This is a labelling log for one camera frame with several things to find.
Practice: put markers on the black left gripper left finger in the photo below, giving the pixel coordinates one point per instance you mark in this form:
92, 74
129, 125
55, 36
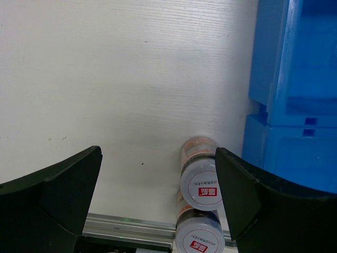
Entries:
45, 211

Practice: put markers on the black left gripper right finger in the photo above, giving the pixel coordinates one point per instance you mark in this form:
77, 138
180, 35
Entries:
266, 213

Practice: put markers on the red label spice jar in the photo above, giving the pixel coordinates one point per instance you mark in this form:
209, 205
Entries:
199, 184
197, 231

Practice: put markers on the blue bin near compartment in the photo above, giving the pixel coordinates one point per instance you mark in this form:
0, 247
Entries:
303, 155

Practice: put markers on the blue bin compartment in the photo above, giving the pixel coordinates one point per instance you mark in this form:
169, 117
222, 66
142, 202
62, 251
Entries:
293, 72
303, 155

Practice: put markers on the blue bin middle compartment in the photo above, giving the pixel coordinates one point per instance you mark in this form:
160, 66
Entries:
293, 72

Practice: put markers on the aluminium table frame rail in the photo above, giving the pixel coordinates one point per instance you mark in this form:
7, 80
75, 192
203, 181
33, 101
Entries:
131, 231

